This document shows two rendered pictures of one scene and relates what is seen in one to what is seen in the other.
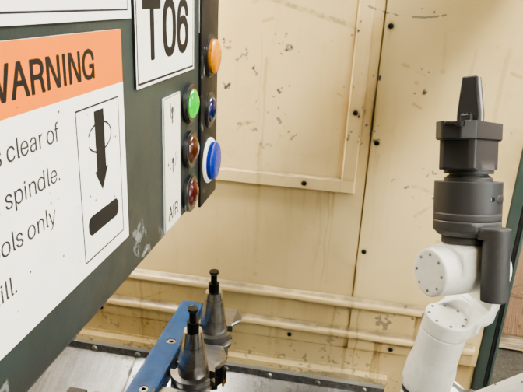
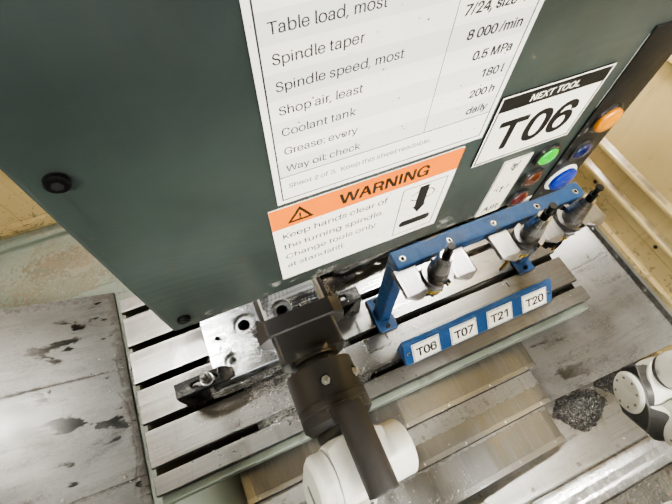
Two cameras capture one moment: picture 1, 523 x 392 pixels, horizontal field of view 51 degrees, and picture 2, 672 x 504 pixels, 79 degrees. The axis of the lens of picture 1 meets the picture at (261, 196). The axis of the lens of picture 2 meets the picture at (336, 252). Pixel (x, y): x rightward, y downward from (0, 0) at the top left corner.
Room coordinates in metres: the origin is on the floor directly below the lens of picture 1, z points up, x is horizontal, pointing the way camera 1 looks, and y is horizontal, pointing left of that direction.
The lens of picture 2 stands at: (0.06, -0.06, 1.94)
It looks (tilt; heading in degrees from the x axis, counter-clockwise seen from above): 61 degrees down; 55
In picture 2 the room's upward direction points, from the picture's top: 2 degrees clockwise
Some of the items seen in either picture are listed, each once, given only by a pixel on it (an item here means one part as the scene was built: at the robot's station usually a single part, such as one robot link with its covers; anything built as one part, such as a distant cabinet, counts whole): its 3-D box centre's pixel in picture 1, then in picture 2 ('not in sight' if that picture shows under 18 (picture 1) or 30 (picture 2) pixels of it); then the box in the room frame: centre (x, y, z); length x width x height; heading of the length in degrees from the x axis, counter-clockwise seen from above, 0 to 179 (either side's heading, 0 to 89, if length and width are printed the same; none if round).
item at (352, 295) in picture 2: not in sight; (334, 305); (0.28, 0.25, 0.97); 0.13 x 0.03 x 0.15; 170
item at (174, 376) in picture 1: (192, 377); (527, 237); (0.65, 0.09, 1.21); 0.06 x 0.06 x 0.03
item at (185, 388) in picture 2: not in sight; (207, 383); (-0.07, 0.25, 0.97); 0.13 x 0.03 x 0.15; 170
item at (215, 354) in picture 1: (203, 355); (548, 228); (0.70, 0.08, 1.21); 0.07 x 0.05 x 0.01; 80
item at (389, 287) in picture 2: not in sight; (388, 293); (0.39, 0.19, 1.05); 0.10 x 0.05 x 0.30; 80
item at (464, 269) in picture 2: not in sight; (459, 264); (0.49, 0.11, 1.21); 0.07 x 0.05 x 0.01; 80
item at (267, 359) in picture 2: not in sight; (263, 319); (0.11, 0.32, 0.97); 0.29 x 0.23 x 0.05; 170
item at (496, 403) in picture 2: not in sight; (412, 450); (0.29, -0.13, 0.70); 0.90 x 0.30 x 0.16; 170
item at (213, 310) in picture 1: (213, 309); (580, 207); (0.76, 0.07, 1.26); 0.04 x 0.04 x 0.07
